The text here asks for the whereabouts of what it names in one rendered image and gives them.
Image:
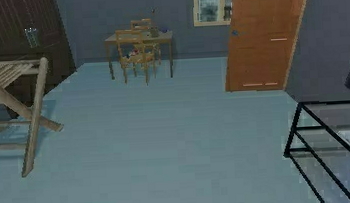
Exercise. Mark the orange wooden room door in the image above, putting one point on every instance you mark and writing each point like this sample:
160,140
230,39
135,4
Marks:
263,38

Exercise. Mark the blue bowl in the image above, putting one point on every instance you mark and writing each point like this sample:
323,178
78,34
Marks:
164,30

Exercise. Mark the cream framed window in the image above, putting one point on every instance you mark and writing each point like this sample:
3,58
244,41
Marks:
211,5

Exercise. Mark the small wooden dining table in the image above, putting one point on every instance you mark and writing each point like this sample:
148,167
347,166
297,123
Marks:
166,36

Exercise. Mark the wooden chair with slat back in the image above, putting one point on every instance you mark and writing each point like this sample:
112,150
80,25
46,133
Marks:
131,56
141,23

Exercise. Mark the clear glass cup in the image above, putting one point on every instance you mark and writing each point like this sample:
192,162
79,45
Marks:
31,37

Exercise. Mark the dark green bottle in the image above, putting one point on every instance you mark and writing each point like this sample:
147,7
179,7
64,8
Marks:
154,31

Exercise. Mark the dark brown slatted cabinet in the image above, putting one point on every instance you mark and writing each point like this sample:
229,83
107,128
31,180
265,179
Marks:
18,24

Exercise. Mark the black framed glass table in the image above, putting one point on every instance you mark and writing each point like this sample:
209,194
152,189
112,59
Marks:
331,138

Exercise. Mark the red and white small object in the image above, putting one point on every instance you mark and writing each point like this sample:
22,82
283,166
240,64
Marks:
134,53

